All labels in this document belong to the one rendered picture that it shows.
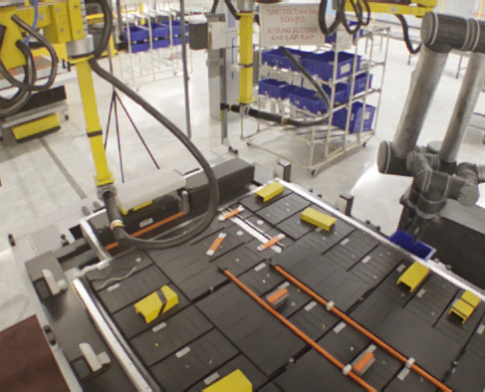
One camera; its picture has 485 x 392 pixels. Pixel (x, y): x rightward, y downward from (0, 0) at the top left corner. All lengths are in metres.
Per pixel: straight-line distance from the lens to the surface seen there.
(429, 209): 1.78
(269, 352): 1.28
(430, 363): 1.39
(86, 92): 1.30
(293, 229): 1.76
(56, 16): 1.19
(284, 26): 1.93
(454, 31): 1.71
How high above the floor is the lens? 2.09
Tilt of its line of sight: 34 degrees down
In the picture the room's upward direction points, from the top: straight up
